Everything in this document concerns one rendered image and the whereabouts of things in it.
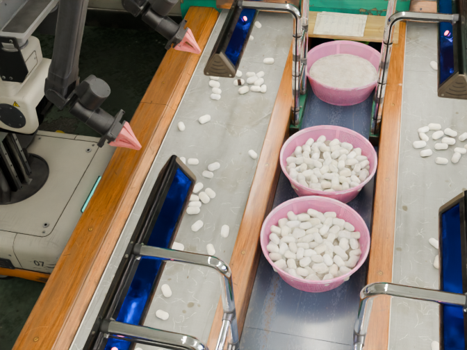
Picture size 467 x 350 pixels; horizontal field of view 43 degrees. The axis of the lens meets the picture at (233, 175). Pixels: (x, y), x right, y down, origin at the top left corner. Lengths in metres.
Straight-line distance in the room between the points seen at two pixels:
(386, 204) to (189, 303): 0.56
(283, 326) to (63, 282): 0.53
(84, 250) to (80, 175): 0.92
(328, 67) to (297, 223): 0.69
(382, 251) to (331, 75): 0.75
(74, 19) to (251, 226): 0.65
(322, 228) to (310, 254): 0.09
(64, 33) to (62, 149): 1.14
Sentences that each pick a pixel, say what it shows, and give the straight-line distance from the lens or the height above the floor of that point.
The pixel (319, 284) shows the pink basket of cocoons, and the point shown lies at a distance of 1.43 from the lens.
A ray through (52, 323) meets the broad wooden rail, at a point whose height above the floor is 0.77.
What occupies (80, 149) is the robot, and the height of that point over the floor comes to 0.28.
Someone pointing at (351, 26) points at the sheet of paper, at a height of 0.78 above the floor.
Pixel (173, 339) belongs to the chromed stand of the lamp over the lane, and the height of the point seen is 1.12.
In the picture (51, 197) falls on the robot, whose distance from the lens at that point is 2.38.
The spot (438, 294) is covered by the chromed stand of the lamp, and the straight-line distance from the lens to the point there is 1.00.
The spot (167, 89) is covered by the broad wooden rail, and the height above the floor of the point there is 0.76.
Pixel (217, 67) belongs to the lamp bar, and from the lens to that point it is 1.48.
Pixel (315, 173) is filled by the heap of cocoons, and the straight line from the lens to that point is 1.66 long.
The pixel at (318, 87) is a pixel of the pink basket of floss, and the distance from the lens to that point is 1.94.
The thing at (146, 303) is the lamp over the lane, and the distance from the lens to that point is 1.05.
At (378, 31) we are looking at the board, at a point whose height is 0.78.
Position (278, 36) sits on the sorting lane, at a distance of 2.18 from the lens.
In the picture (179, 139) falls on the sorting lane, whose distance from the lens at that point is 1.78.
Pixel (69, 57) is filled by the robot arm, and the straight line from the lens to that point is 1.50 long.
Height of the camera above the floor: 1.93
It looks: 46 degrees down
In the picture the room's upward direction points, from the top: 5 degrees counter-clockwise
